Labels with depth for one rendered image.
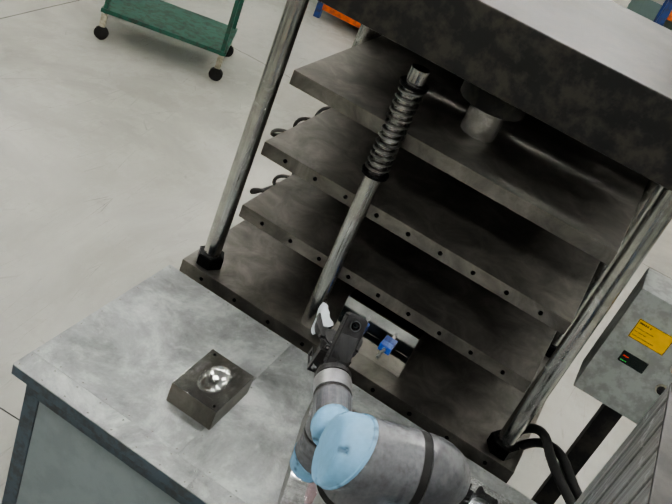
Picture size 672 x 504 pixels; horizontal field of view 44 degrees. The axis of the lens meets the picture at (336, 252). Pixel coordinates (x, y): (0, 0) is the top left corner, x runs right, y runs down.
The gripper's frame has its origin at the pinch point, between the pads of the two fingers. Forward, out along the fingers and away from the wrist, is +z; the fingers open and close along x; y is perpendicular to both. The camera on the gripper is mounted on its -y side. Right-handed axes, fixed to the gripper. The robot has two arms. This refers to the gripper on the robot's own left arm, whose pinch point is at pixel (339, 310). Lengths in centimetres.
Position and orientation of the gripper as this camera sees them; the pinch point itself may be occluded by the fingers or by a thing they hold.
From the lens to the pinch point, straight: 179.0
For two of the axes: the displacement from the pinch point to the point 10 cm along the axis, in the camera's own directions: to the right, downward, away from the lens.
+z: 0.2, -5.5, 8.3
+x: 8.8, 4.0, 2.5
